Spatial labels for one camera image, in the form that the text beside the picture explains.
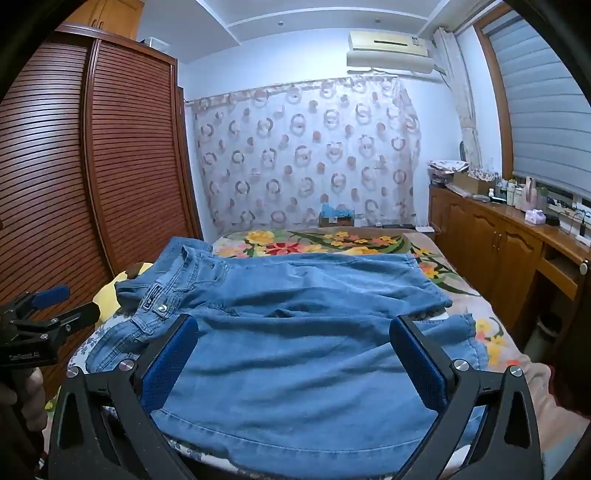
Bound circle patterned curtain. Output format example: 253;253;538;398
187;74;423;238

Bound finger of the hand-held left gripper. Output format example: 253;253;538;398
44;301;101;340
13;285;71;319

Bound wooden louvered wardrobe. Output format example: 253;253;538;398
0;25;204;398

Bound white air conditioner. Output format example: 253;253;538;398
346;30;437;75

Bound wooden overhead cabinet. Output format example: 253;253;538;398
62;0;141;42

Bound blue denim pants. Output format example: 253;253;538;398
85;236;490;468

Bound blue floral bedsheet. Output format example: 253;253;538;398
46;320;485;480

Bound cream side curtain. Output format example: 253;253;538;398
434;28;483;169

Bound floral blanket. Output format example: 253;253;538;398
212;228;504;365

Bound yellow plush toy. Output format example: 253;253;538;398
92;261;155;333

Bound row of toiletry bottles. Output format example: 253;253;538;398
489;175;550;213

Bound open cardboard box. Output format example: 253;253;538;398
452;171;497;195

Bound grey window blind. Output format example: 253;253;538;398
487;9;591;204

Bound pile of printed cloths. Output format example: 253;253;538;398
427;159;469;185

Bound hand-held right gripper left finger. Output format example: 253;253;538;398
48;314;200;480

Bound small cardboard box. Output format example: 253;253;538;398
318;212;355;228

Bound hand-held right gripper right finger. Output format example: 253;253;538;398
389;315;546;480

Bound wooden window frame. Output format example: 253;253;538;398
473;21;515;178

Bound person's left hand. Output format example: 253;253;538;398
0;369;47;433

